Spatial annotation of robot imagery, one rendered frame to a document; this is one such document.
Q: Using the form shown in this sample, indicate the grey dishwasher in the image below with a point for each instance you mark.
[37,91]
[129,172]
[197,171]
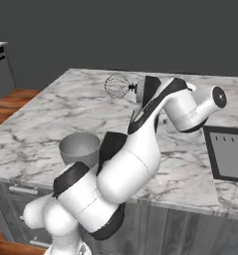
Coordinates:
[0,78]

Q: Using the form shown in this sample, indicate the black stand mixer head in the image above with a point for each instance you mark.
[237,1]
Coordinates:
[150,88]

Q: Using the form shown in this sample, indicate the grey drawer front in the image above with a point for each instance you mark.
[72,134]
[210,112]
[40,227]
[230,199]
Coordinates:
[11,204]
[22,234]

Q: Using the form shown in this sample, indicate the grey sink with dark rim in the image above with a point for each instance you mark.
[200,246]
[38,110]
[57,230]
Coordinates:
[230,156]

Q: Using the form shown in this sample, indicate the grey mixer bowl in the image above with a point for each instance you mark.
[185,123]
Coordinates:
[79,147]

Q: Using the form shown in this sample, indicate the grey island cupboard panels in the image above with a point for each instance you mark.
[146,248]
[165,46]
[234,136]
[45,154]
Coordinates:
[190,232]

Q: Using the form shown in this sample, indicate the black stand mixer base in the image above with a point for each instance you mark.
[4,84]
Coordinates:
[111,146]

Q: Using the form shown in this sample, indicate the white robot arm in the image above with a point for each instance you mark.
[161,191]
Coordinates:
[130,166]

